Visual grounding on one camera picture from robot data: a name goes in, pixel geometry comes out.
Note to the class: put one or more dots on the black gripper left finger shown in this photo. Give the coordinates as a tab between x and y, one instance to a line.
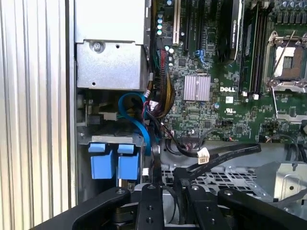
149	210

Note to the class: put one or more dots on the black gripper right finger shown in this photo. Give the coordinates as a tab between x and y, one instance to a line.
206	210

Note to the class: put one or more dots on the hard disk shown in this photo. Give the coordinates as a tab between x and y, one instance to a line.
128	165

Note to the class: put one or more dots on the blue disk carrier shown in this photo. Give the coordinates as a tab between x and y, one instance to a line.
102	165

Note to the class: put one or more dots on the black RAM slot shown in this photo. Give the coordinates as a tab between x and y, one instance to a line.
242	72
261	60
256	79
250	72

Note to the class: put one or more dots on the black expansion slot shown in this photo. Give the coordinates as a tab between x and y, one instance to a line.
199	24
187	26

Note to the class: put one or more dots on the white expansion slot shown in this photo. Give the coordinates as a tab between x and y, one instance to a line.
176	24

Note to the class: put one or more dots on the perforated metal cage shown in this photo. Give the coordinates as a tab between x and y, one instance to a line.
230	179

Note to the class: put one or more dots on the white labelled connector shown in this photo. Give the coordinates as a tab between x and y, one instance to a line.
202	157

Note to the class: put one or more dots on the green motherboard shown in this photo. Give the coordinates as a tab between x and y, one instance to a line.
204	115

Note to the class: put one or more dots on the black open PC case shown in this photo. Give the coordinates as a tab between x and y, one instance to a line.
71	119

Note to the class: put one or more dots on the silver ribbed heat sink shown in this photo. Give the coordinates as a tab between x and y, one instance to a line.
196	87

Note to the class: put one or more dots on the metal socket cover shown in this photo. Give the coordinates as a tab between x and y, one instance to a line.
291	119

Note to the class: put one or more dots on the silver power supply unit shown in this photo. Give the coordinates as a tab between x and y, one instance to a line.
108	64

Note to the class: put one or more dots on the CPU socket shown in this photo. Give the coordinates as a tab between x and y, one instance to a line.
291	64

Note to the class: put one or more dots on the black graphics card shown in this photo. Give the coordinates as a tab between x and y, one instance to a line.
233	28

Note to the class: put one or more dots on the silver metal bracket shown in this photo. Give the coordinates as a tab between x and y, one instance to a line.
287	182

